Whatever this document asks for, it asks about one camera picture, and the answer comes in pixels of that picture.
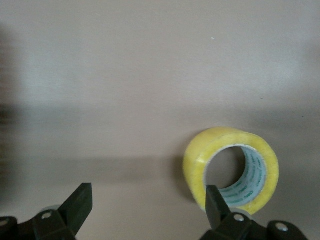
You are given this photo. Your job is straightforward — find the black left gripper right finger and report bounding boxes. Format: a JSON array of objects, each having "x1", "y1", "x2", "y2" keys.
[{"x1": 201, "y1": 185, "x2": 270, "y2": 240}]

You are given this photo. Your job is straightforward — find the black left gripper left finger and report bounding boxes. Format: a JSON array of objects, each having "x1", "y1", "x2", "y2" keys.
[{"x1": 17, "y1": 183, "x2": 94, "y2": 240}]

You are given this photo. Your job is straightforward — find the yellowish clear packing tape roll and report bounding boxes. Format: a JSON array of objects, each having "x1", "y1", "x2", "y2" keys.
[{"x1": 183, "y1": 126, "x2": 280, "y2": 216}]

